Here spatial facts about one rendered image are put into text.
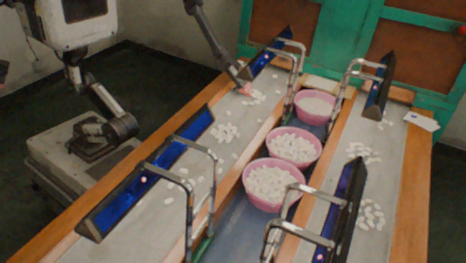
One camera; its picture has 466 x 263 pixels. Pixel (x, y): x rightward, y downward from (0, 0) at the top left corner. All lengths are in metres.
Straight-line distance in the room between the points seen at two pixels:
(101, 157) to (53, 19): 0.80
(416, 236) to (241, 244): 0.65
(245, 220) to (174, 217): 0.29
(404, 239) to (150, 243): 0.92
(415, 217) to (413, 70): 0.97
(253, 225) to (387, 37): 1.32
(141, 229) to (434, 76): 1.74
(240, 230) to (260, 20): 1.40
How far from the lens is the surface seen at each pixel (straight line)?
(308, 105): 2.15
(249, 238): 1.47
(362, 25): 2.27
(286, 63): 2.38
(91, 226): 0.98
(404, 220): 1.62
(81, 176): 2.01
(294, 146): 1.80
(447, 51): 2.30
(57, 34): 1.65
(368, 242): 1.51
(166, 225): 1.40
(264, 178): 1.61
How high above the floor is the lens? 1.84
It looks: 36 degrees down
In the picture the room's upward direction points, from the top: 7 degrees clockwise
